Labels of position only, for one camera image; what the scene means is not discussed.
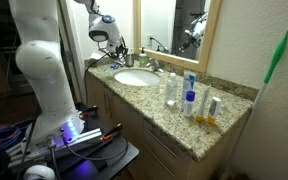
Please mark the green soap pump bottle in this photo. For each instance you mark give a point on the green soap pump bottle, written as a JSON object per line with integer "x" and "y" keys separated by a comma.
{"x": 143, "y": 59}

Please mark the wood framed mirror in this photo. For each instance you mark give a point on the wood framed mirror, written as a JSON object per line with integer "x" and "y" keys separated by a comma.
{"x": 204, "y": 50}

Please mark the purple white toothpaste tube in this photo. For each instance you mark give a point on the purple white toothpaste tube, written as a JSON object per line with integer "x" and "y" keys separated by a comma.
{"x": 121, "y": 62}

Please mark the white blue cream tube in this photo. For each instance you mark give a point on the white blue cream tube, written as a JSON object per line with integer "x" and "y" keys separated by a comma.
{"x": 188, "y": 81}

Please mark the orange black clamp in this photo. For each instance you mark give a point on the orange black clamp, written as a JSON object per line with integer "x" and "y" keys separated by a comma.
{"x": 112, "y": 131}
{"x": 89, "y": 111}

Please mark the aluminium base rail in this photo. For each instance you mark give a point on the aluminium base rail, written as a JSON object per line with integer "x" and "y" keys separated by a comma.
{"x": 80, "y": 140}

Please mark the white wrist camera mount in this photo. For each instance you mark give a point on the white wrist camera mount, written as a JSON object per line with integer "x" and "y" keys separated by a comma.
{"x": 108, "y": 47}

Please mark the beige vanity cabinet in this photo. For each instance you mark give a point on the beige vanity cabinet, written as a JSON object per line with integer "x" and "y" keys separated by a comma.
{"x": 127, "y": 116}

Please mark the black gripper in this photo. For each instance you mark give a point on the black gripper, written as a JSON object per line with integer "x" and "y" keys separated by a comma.
{"x": 120, "y": 46}

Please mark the clear plastic bottle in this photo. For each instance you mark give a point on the clear plastic bottle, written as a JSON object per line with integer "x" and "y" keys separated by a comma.
{"x": 171, "y": 90}

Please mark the green round cap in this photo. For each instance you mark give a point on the green round cap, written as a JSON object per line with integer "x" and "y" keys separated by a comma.
{"x": 105, "y": 70}

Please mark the slim white tube orange cap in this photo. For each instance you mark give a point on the slim white tube orange cap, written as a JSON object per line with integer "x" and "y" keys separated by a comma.
{"x": 204, "y": 103}

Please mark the stainless steel cup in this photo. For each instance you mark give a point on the stainless steel cup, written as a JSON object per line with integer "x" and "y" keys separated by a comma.
{"x": 129, "y": 60}

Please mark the short white tube orange cap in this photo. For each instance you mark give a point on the short white tube orange cap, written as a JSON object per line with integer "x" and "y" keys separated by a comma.
{"x": 214, "y": 110}

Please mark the white sink basin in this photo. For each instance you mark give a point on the white sink basin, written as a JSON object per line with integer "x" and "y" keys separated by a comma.
{"x": 137, "y": 78}

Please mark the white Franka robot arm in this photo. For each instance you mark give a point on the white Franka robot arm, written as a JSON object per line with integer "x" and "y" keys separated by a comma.
{"x": 40, "y": 60}

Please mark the blue razor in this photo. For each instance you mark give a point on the blue razor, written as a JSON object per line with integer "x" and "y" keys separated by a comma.
{"x": 118, "y": 66}

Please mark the chrome faucet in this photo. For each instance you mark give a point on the chrome faucet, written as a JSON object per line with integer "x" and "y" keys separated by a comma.
{"x": 154, "y": 65}

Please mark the white bottle blue cap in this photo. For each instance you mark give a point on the white bottle blue cap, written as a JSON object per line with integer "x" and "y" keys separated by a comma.
{"x": 189, "y": 105}

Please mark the blue floss container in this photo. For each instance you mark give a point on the blue floss container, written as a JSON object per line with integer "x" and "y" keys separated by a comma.
{"x": 113, "y": 67}

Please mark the white round object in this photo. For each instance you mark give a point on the white round object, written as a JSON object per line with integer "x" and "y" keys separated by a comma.
{"x": 39, "y": 173}

